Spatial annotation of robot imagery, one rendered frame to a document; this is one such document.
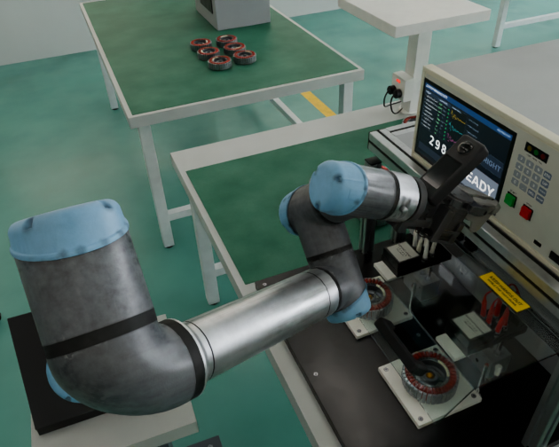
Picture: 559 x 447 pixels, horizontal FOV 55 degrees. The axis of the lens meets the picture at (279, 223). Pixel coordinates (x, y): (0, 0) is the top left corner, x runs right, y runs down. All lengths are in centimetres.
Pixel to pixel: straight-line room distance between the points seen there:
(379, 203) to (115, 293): 38
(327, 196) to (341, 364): 56
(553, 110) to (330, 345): 65
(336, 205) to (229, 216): 94
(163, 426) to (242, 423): 88
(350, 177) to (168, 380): 35
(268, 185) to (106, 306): 126
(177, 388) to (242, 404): 149
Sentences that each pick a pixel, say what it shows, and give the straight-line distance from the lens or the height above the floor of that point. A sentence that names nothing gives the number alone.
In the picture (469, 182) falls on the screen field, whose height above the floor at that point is 116.
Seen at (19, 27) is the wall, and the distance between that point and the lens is 543.
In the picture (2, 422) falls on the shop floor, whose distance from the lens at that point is 231.
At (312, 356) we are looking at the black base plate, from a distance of 122.
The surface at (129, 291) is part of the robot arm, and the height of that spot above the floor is 135.
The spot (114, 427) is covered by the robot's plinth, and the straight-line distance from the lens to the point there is 121.
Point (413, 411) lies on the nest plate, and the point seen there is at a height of 78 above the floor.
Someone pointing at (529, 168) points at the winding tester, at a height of 125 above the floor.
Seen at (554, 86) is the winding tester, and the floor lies 132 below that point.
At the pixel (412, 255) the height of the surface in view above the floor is 92.
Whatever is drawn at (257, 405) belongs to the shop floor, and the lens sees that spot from 207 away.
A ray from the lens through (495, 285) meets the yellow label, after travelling 100.
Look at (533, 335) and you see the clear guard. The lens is 94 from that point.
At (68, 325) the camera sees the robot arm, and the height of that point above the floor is 135.
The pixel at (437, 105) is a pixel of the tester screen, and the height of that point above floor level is 126.
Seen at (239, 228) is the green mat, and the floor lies 75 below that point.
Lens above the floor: 173
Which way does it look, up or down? 38 degrees down
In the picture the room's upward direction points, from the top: 3 degrees counter-clockwise
